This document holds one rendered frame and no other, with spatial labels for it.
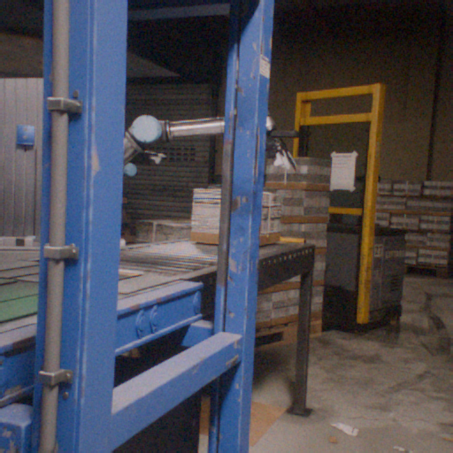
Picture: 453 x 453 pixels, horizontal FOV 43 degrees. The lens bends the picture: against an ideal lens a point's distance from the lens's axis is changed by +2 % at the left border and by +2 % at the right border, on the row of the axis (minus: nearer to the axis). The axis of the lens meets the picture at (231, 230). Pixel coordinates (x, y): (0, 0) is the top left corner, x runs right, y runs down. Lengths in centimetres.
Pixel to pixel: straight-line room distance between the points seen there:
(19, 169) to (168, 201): 842
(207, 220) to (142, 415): 153
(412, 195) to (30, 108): 617
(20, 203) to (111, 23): 210
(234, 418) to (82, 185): 80
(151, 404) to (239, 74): 75
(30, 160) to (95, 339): 210
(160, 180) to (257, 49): 999
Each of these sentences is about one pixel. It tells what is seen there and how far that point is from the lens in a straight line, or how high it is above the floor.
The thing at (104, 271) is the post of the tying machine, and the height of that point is 91.
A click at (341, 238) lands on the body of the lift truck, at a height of 70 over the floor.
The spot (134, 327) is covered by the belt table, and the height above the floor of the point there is 74.
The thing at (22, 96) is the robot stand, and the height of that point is 141.
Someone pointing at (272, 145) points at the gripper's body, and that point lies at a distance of 247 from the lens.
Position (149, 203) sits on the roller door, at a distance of 1138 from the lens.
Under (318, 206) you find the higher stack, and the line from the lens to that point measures 413.
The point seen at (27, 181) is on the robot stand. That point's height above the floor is 102.
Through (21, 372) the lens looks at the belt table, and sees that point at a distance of 96.
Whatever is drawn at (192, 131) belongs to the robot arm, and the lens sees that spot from 263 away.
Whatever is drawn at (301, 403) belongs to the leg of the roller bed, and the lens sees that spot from 286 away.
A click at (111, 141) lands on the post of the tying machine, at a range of 81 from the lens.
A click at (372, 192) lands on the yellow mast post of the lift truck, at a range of 435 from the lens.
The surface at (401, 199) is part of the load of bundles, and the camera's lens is 827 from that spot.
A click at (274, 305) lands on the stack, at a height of 28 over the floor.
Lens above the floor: 103
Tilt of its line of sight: 4 degrees down
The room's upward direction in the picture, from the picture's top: 3 degrees clockwise
